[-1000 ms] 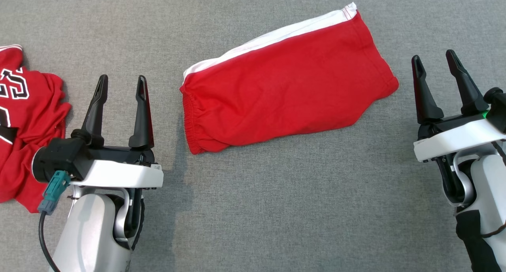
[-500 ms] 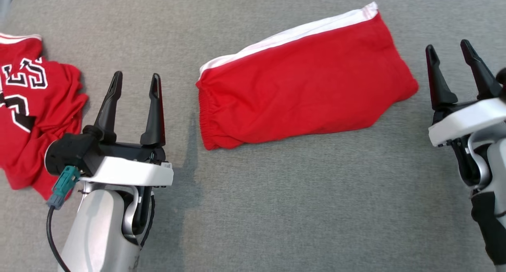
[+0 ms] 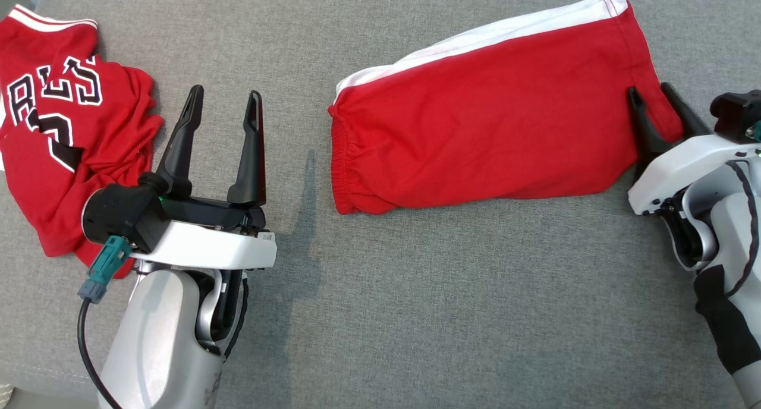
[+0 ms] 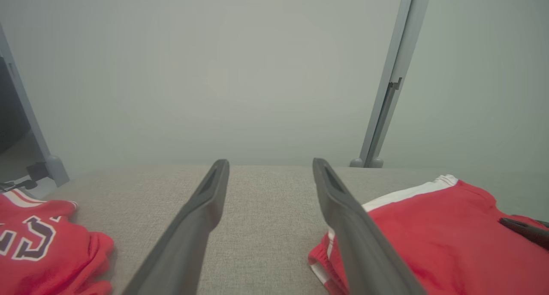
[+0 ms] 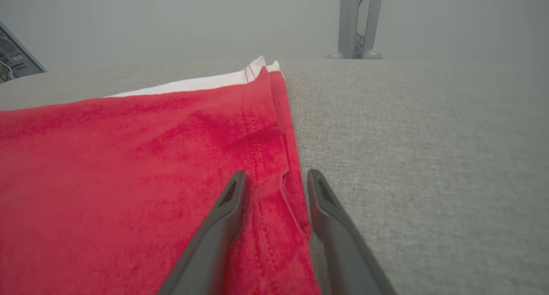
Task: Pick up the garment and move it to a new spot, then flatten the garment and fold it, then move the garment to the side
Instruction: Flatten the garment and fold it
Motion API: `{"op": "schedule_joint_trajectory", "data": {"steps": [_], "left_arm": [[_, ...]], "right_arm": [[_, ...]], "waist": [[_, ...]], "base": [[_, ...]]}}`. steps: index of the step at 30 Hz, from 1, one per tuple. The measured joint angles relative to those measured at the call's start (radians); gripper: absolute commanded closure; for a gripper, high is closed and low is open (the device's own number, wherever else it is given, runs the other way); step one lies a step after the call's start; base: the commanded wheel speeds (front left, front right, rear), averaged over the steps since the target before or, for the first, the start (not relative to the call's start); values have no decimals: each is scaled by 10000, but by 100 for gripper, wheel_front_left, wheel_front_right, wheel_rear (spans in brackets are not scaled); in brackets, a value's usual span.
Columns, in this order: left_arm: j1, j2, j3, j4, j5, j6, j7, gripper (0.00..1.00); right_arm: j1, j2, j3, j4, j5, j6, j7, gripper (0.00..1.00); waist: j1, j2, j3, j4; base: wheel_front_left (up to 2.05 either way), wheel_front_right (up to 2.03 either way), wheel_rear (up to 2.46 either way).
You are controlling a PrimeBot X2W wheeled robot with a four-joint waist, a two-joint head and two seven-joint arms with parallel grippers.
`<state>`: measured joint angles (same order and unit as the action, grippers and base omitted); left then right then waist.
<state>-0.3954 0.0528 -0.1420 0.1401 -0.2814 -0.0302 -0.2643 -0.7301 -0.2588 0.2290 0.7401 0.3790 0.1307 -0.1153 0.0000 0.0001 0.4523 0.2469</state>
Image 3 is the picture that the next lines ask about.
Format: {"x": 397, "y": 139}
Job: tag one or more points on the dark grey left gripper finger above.
{"x": 181, "y": 147}
{"x": 251, "y": 159}

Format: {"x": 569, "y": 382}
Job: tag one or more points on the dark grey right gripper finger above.
{"x": 686, "y": 120}
{"x": 645, "y": 135}

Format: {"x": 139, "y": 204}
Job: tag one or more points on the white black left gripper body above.
{"x": 208, "y": 245}

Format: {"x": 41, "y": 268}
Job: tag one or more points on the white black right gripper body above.
{"x": 678, "y": 168}

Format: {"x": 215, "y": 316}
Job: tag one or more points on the red basketball jersey white trim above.
{"x": 59, "y": 177}

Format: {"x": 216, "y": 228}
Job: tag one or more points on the red shorts with white stripe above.
{"x": 475, "y": 129}

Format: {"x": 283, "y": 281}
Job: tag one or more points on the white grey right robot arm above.
{"x": 728, "y": 225}

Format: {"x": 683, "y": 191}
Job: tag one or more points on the grey fabric sofa cushion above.
{"x": 416, "y": 308}

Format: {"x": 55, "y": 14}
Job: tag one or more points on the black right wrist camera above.
{"x": 737, "y": 115}

